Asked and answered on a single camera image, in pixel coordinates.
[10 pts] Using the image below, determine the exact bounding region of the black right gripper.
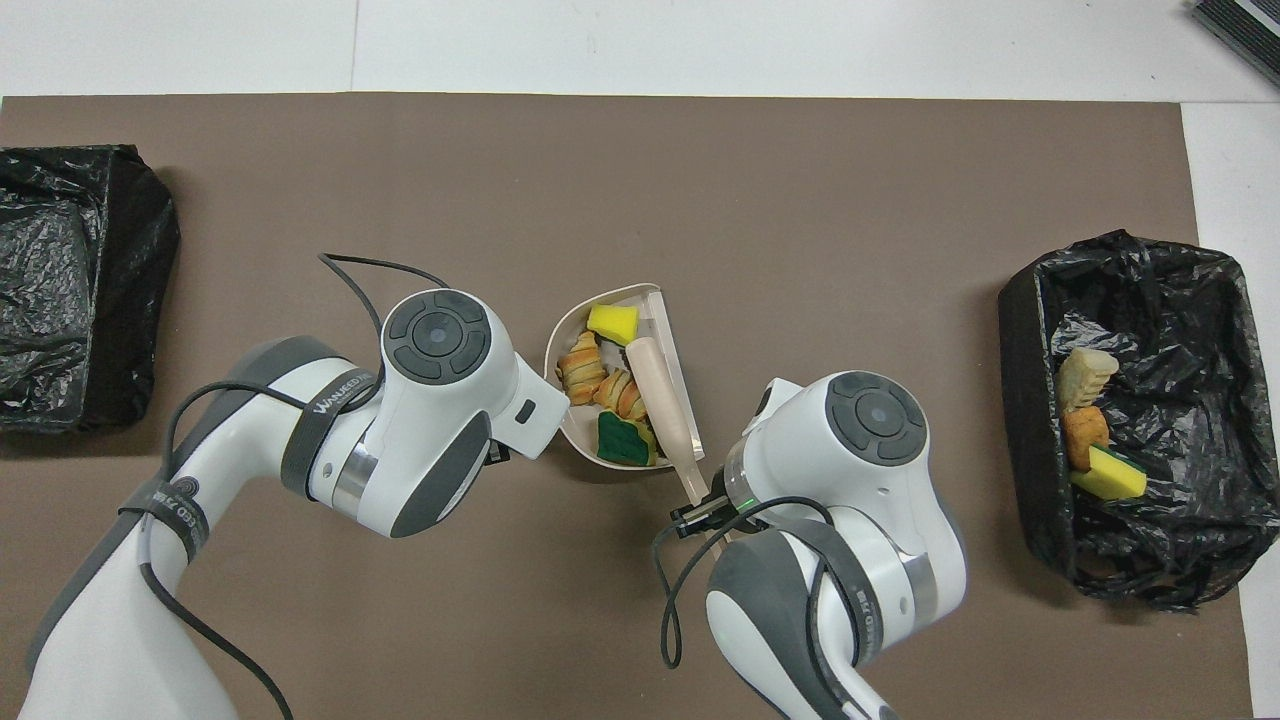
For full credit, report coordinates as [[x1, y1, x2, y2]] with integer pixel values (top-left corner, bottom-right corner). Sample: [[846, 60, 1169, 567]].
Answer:
[[670, 488, 746, 541]]

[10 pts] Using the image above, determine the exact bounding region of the green and yellow sponge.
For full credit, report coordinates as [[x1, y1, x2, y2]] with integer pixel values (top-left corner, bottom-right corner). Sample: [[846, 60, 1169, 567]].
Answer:
[[597, 411, 658, 467]]

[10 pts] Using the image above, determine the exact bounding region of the orange striped croissant piece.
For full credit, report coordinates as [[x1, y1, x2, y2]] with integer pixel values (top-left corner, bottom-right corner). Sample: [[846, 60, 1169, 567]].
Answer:
[[593, 368, 649, 421], [556, 332, 609, 406]]

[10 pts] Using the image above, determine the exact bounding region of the beige hand brush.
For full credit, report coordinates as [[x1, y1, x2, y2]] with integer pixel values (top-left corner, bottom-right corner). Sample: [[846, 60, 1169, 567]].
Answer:
[[627, 335, 736, 546]]

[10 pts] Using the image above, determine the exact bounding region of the small yellow sponge wedge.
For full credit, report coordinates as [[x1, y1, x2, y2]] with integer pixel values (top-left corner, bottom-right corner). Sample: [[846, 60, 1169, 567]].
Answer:
[[586, 303, 640, 346]]

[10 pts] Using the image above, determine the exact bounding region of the beige plastic dustpan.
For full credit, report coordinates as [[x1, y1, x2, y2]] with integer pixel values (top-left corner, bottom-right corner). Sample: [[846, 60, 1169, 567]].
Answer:
[[544, 284, 706, 473]]

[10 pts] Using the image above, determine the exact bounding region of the brown bread roll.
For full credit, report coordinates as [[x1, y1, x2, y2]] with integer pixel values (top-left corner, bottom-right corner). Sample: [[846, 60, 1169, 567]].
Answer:
[[1062, 405, 1111, 473]]

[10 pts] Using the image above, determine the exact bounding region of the notched yellow sponge piece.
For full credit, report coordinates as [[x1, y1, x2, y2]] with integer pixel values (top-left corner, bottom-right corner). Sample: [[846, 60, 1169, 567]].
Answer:
[[1070, 445, 1148, 501]]

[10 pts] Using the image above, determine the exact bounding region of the pale bread chunk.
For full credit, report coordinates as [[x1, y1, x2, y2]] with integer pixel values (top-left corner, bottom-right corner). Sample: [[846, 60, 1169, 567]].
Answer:
[[1058, 346, 1121, 414]]

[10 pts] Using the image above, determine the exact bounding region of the black bag lined bin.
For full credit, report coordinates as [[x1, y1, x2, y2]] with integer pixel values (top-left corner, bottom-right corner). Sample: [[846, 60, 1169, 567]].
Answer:
[[0, 145, 182, 434], [997, 229, 1280, 613]]

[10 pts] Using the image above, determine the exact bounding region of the brown paper table mat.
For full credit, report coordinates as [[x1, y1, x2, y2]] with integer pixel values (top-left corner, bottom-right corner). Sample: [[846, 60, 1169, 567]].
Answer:
[[0, 93, 1256, 720]]

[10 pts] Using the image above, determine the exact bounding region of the grey ribbed device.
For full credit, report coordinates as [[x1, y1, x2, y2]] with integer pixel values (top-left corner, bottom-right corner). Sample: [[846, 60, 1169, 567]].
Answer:
[[1190, 0, 1280, 86]]

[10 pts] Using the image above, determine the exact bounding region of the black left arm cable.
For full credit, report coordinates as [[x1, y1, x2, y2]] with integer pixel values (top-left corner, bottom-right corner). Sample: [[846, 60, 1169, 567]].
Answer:
[[140, 252, 451, 720]]

